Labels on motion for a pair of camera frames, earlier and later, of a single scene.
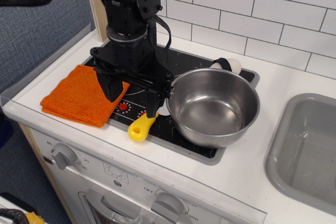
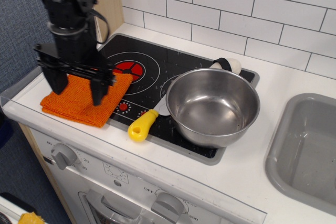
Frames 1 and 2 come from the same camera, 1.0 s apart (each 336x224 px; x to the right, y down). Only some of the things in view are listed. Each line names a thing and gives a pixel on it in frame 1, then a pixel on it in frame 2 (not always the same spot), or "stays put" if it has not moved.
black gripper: (139, 61) -> (77, 52)
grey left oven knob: (63, 156) stays put
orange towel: (79, 95) stays put
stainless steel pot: (213, 107) stays put
